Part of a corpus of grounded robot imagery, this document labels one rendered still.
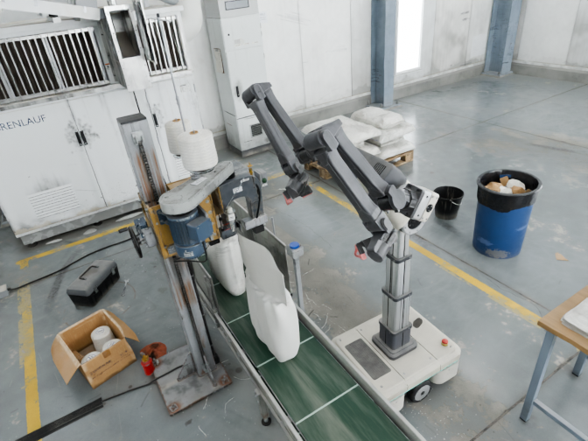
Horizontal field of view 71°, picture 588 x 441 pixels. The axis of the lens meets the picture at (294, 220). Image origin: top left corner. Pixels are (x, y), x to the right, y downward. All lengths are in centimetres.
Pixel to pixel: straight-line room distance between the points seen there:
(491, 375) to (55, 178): 429
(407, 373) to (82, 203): 379
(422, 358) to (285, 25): 544
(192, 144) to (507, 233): 275
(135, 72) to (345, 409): 335
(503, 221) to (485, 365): 125
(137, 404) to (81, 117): 291
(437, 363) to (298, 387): 84
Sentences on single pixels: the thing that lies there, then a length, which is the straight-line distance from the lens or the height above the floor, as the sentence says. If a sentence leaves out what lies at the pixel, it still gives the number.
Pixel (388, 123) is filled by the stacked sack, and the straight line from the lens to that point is 538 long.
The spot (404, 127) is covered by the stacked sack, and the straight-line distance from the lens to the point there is 549.
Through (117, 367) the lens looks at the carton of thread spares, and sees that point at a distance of 327.
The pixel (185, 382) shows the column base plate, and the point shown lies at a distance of 302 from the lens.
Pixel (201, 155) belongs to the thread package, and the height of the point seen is 161.
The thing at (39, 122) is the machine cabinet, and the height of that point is 125.
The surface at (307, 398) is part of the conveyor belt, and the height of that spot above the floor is 38.
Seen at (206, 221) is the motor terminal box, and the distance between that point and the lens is 201.
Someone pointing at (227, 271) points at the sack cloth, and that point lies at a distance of 285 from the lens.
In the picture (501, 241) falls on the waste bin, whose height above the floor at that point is 18.
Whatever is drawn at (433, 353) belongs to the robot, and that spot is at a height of 26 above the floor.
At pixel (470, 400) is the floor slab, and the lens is 288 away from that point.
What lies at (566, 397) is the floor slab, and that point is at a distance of 308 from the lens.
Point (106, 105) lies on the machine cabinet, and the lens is 480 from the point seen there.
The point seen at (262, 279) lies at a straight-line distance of 215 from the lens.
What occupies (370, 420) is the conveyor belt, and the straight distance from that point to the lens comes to 226.
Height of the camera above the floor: 227
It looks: 31 degrees down
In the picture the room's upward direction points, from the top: 6 degrees counter-clockwise
